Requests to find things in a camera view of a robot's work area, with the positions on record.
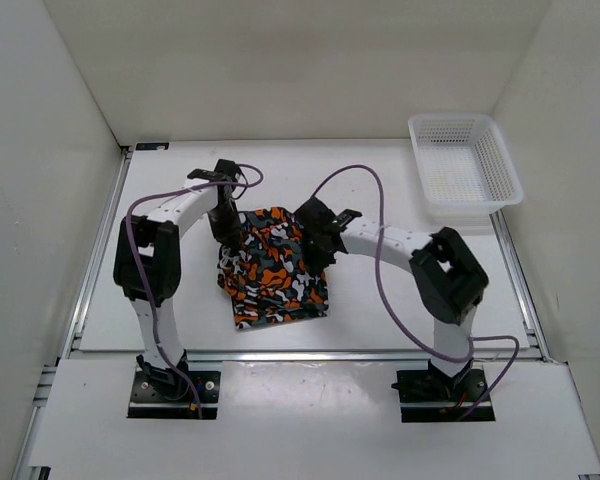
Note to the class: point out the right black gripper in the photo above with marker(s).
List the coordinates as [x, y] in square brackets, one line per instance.
[314, 262]

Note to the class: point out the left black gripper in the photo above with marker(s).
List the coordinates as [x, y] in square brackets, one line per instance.
[224, 235]

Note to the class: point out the orange camouflage shorts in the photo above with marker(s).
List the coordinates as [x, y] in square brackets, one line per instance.
[266, 277]

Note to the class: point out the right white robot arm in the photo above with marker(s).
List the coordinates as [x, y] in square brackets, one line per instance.
[449, 279]

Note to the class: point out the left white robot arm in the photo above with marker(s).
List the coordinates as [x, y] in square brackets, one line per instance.
[148, 265]

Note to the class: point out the dark label sticker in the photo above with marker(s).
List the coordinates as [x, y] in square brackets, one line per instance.
[152, 146]

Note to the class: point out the white plastic basket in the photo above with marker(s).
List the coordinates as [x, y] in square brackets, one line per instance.
[464, 166]

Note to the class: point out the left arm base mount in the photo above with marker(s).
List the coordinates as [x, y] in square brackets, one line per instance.
[151, 398]

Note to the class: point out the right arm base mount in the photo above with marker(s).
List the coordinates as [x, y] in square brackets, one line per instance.
[424, 398]

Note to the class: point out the aluminium front rail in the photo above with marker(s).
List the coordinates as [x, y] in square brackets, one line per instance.
[530, 354]

